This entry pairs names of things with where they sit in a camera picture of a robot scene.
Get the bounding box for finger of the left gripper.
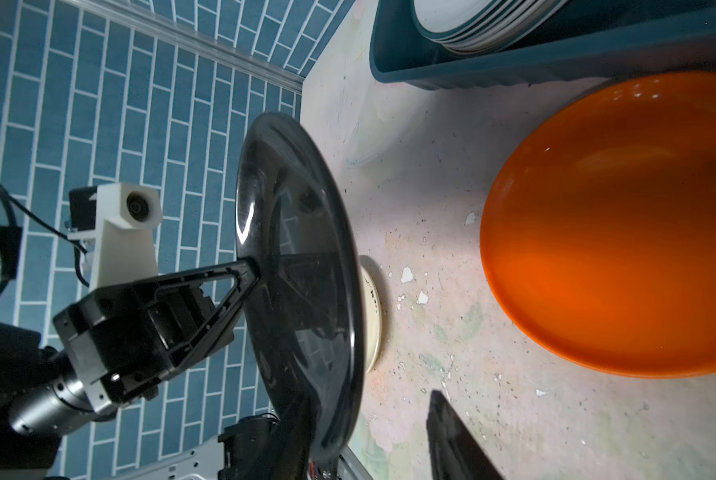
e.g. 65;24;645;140
147;259;259;369

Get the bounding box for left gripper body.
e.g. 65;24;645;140
53;281;214;404

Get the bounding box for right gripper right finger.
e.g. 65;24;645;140
426;390;504;480

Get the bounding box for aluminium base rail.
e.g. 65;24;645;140
120;413;371;479

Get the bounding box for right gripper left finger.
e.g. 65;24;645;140
237;394;313;479

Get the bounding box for cream plate black mark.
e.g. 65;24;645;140
359;255;383;373

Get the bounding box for black round plate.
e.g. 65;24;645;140
236;113;365;462

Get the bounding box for orange plastic plate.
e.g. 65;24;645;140
480;71;716;378

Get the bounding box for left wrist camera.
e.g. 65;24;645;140
68;183;163;290

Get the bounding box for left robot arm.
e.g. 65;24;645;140
0;260;259;478

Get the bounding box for teal plastic bin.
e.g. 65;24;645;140
369;1;716;90

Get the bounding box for white plate black rings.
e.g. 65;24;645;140
410;0;569;56

